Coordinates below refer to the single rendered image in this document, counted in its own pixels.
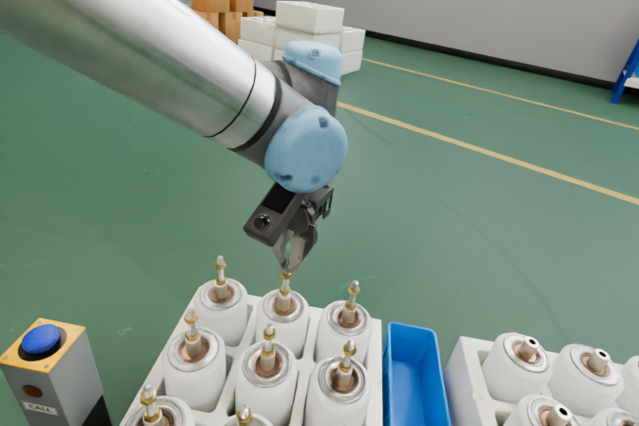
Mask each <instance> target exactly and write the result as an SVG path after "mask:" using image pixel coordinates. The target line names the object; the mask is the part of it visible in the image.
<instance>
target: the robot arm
mask: <svg viewBox="0 0 639 426"><path fill-rule="evenodd" d="M0 32H1V33H3V34H5V35H7V36H8V37H10V38H12V39H14V40H16V41H18V42H19V43H21V44H23V45H25V46H27V47H29V48H32V49H34V50H36V51H38V52H40V53H42V54H44V55H46V56H47V57H49V58H51V59H53V60H54V61H56V62H58V63H60V64H62V65H64V66H66V67H68V68H71V69H73V70H75V71H77V72H79V73H81V74H83V75H85V76H86V77H88V78H89V79H91V80H93V81H95V82H97V83H99V84H101V85H103V86H105V87H108V88H110V89H112V90H114V91H116V92H118V93H120V94H122V95H124V96H125V97H126V98H128V99H130V100H132V101H134V102H136V103H138V104H140V105H142V106H144V107H147V108H149V109H151V110H153V111H155V112H157V113H159V114H160V115H162V116H164V117H166V118H167V119H169V120H171V121H173V122H175V123H177V124H179V125H181V126H184V127H186V128H188V129H190V130H192V131H194V132H196V133H197V134H199V135H201V136H203V137H205V138H206V139H208V140H210V141H212V142H214V143H216V144H218V145H221V146H223V147H225V148H227V149H229V150H231V151H233V152H235V153H237V154H239V155H240V156H242V157H244V158H245V159H247V160H249V161H251V162H253V163H255V164H257V165H259V166H261V167H262V168H263V169H265V171H266V173H267V175H268V176H269V177H270V179H271V180H273V181H275V182H274V183H273V185H272V186H271V188H270V189H269V190H268V192H267V193H266V195H265V196H264V198H263V199H262V200H261V202H260V204H259V205H258V206H257V208H256V209H255V211H254V212H253V213H252V215H251V216H250V218H249V219H248V221H247V222H246V223H245V225H244V226H243V230H244V232H245V233H246V235H247V236H248V237H250V238H252V239H254V240H256V241H258V242H261V243H263V244H265V245H267V246H271V249H272V251H273V254H274V255H275V257H276V259H277V261H278V263H279V265H280V266H281V269H284V266H285V265H286V264H287V259H286V256H285V251H286V249H287V248H286V245H287V244H288V243H289V241H290V246H291V255H290V256H289V264H288V265H287V269H288V271H289V272H290V273H293V272H295V271H296V270H298V269H299V268H300V266H301V265H302V264H303V262H304V261H305V259H306V258H307V256H308V254H309V252H310V251H311V250H312V248H313V247H314V245H315V244H316V242H317V239H318V234H319V232H318V230H317V228H316V227H317V224H316V223H315V221H316V220H317V219H318V218H319V217H320V215H321V214H322V213H323V214H322V218H323V219H325V218H326V217H327V216H328V215H329V214H330V211H331V204H332V199H333V193H334V187H333V186H331V185H329V184H328V183H329V182H331V181H332V180H333V179H334V177H335V175H336V174H338V173H339V169H340V168H341V167H342V165H343V163H344V161H345V157H346V154H347V146H348V144H347V136H346V133H345V130H344V128H343V127H342V125H341V124H340V123H339V122H338V121H337V120H336V119H335V113H336V107H337V100H338V94H339V87H340V84H341V82H340V76H341V60H342V57H341V53H340V52H339V50H338V49H337V48H335V47H333V46H330V45H327V44H323V43H319V42H312V41H292V42H289V43H287V44H286V45H285V47H284V54H283V55H282V59H283V60H276V61H257V60H256V59H254V58H253V57H252V56H251V55H249V54H248V53H247V52H245V51H244V50H243V49H242V48H240V47H239V46H237V45H236V44H235V43H234V42H232V41H231V40H230V39H228V38H227V37H226V36H225V35H223V34H222V33H221V32H219V31H218V30H217V29H215V28H214V27H213V26H211V25H210V24H209V23H208V22H206V21H205V20H204V19H203V18H202V17H201V16H200V15H198V14H197V13H196V12H194V11H193V10H192V9H190V8H189V7H188V6H186V5H185V4H184V3H183V2H181V1H180V0H0ZM325 187H327V188H328V190H327V188H325ZM329 198H330V201H329V207H328V208H327V209H326V205H327V199H329ZM293 234H295V235H294V236H293ZM292 236H293V237H292Z"/></svg>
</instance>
